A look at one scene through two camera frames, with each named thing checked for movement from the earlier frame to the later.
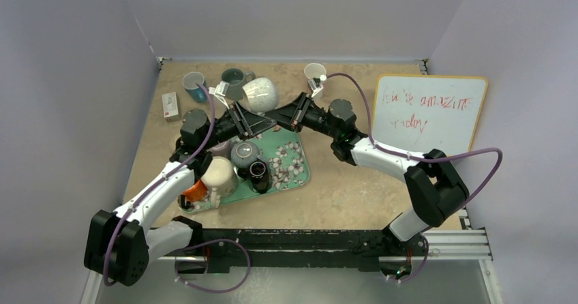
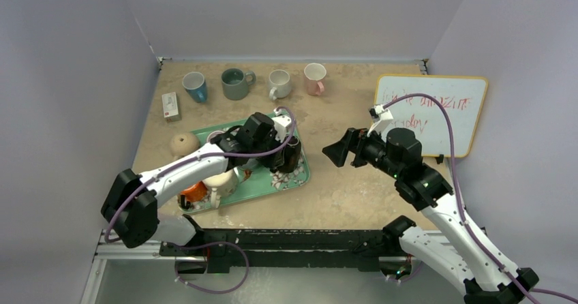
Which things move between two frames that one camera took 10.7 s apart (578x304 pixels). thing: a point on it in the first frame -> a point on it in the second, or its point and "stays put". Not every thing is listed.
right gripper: x=302 y=112 -> x=355 y=146
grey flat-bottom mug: x=236 y=79 stays put
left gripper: x=256 y=123 -> x=276 y=158
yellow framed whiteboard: x=415 y=114 stays put
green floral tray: x=285 y=153 stays put
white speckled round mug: x=261 y=95 -> x=280 y=82
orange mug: x=196 y=192 stays put
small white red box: x=170 y=101 stays put
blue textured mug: x=194 y=91 stays put
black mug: x=258 y=174 -> x=292 y=154
